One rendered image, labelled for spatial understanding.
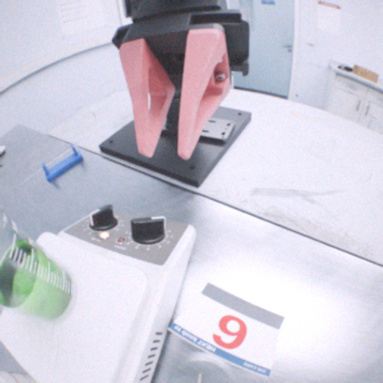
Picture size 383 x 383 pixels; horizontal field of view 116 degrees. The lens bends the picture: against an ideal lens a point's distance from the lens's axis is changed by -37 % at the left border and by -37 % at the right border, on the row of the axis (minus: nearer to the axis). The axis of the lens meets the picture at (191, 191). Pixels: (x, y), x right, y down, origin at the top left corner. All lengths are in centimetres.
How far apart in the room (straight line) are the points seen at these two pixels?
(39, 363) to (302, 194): 35
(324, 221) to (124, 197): 29
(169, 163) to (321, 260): 26
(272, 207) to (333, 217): 10
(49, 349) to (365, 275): 32
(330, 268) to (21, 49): 176
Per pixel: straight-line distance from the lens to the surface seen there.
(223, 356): 16
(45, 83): 163
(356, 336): 26
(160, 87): 16
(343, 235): 29
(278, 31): 290
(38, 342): 17
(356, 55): 295
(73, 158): 46
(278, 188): 29
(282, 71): 293
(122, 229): 20
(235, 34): 15
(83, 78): 176
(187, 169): 29
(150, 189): 29
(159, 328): 16
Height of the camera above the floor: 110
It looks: 47 degrees down
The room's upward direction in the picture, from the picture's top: 8 degrees counter-clockwise
